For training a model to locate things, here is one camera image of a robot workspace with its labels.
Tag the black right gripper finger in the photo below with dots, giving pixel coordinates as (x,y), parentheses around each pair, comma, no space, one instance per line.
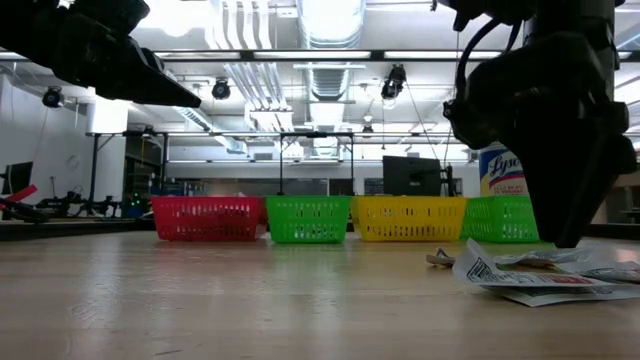
(550,195)
(595,185)

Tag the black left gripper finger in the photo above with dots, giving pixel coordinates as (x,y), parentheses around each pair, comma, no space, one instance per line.
(140,95)
(150,75)

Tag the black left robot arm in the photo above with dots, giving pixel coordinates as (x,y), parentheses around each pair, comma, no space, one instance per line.
(25,30)

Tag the black background robot arm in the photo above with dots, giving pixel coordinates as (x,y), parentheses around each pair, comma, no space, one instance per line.
(100,205)
(60,202)

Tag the green plastic basket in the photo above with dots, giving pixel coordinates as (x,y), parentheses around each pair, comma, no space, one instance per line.
(307,217)
(495,220)

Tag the Lysol wipes canister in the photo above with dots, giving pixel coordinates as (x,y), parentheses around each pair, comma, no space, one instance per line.
(492,172)

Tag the red plastic basket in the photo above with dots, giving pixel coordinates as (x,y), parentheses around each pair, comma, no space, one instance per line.
(200,220)

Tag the black computer monitor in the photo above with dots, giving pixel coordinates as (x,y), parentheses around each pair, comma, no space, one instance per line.
(17,177)
(410,175)

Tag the yellow plastic basket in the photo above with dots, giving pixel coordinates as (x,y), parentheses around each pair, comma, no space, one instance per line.
(410,220)

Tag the red flat object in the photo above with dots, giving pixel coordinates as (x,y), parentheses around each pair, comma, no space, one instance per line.
(20,194)

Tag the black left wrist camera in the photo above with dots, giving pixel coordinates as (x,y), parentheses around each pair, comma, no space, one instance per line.
(115,15)

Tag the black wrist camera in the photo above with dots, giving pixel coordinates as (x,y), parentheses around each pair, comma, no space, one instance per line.
(115,15)
(470,122)

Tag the black hanging camera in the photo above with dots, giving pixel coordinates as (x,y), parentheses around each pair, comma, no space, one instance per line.
(395,80)
(52,97)
(221,91)

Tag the black background workstation frame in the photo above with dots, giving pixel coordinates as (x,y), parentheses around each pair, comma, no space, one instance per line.
(165,170)

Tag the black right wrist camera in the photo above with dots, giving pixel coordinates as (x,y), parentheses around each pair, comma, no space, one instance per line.
(470,122)

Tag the black table edge rail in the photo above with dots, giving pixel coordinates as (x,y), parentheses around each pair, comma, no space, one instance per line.
(75,229)

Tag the silver ventilation duct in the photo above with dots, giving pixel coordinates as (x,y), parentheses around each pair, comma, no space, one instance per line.
(330,30)

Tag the black overhead frame beam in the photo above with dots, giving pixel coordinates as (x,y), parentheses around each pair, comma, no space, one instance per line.
(350,55)

